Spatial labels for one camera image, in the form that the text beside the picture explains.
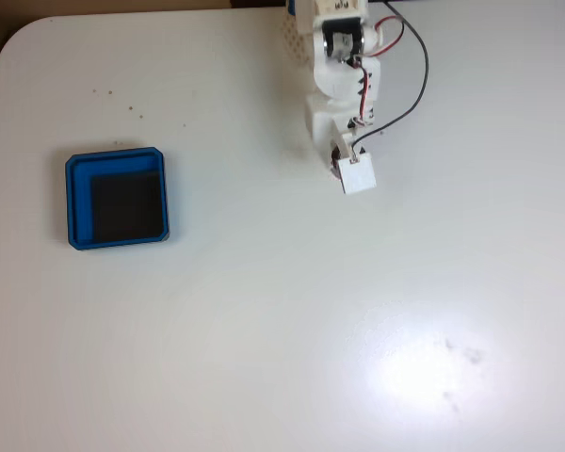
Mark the black square mat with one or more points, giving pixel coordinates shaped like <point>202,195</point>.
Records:
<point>127,207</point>

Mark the blue square box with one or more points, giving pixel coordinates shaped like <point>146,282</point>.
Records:
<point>77,202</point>

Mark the blue clamp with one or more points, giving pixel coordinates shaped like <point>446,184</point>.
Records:
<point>290,5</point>

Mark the white square camera box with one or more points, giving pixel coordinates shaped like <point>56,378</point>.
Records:
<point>358,176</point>

